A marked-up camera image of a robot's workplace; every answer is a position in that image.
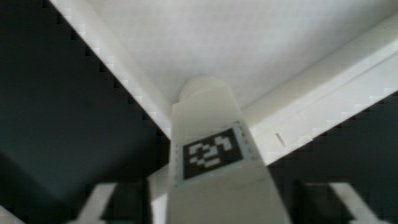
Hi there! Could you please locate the white desk top panel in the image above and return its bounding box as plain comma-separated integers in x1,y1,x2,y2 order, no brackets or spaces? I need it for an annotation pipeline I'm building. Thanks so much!
49,0,398,138

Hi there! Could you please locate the white desk leg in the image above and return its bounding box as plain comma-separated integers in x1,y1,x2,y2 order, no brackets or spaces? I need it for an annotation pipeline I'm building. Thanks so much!
165,76,291,224

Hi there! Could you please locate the white L-shaped fixture wall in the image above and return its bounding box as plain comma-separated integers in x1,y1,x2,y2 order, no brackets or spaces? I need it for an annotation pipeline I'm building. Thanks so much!
149,39,398,224

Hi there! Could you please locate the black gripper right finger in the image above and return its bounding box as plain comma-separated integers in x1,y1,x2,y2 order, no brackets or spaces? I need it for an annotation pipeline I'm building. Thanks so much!
291,181,389,224

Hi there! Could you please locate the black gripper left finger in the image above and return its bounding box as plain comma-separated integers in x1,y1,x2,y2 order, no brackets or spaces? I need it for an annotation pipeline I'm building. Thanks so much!
67,181,152,224

